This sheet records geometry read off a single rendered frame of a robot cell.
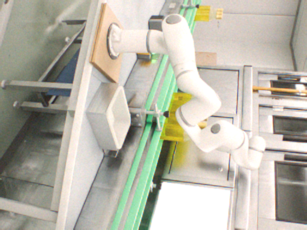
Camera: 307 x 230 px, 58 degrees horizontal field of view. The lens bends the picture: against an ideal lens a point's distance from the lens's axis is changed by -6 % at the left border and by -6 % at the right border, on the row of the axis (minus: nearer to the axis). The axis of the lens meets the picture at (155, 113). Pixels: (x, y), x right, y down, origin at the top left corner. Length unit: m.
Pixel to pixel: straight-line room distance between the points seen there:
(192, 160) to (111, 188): 0.46
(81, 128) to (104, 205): 0.31
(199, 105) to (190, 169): 0.50
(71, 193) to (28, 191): 0.55
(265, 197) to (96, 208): 0.75
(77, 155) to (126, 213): 0.29
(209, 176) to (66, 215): 0.67
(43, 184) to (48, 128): 0.40
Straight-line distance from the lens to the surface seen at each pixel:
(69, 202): 1.10
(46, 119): 1.92
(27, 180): 1.66
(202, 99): 0.98
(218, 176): 1.41
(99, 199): 1.19
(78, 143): 1.09
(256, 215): 1.36
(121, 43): 1.21
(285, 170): 1.53
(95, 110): 1.10
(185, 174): 1.41
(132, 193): 1.20
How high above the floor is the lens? 1.26
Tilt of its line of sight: 14 degrees down
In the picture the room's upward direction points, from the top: 95 degrees clockwise
